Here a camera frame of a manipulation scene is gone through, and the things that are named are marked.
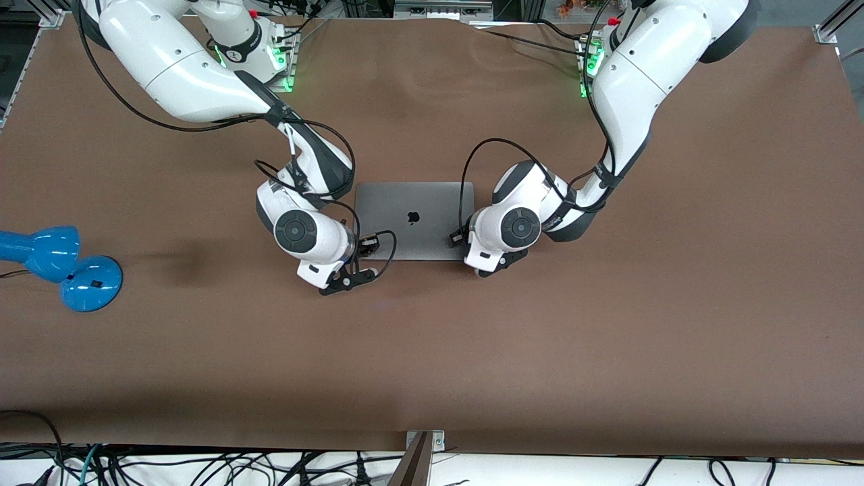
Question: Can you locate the grey background device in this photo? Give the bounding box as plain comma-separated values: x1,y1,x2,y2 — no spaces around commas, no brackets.
394,0,495,21

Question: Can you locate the long black base cable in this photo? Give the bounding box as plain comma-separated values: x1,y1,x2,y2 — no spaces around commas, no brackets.
481,28,597,61

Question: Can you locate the metal clamp bracket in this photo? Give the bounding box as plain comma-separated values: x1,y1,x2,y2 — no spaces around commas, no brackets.
406,430,446,452

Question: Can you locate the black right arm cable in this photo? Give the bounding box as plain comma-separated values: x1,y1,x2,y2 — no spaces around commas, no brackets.
75,0,398,279

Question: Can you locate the orange green background object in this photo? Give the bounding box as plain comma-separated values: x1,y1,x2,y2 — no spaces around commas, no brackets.
556,0,610,18

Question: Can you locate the teal floor cable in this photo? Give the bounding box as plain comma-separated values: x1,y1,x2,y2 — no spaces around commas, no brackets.
79,443,103,486

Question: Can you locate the brown table cover sheet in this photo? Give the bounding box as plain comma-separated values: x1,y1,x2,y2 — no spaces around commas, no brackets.
0,12,864,460

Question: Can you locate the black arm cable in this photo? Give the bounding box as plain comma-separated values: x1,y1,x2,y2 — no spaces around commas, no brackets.
450,0,639,246
75,0,398,279

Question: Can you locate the black looped floor cable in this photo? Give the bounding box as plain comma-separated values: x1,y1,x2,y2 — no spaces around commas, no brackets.
0,409,65,486

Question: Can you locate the short black base cable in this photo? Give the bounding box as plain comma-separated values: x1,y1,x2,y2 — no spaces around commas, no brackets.
536,18,589,43

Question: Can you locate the blue desk lamp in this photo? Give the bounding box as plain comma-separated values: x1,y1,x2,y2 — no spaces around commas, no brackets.
0,225,124,313

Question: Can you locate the grey aluminium laptop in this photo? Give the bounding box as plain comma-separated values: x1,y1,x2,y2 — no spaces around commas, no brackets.
354,181,476,262

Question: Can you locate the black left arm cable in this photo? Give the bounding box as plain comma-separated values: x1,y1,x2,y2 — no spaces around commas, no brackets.
450,0,639,246

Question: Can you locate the dark camera mount pole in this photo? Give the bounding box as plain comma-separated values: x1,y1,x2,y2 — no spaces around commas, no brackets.
387,432,433,486

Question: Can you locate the aluminium frame rail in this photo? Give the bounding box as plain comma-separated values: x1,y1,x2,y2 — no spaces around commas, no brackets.
0,0,69,130
812,0,864,45

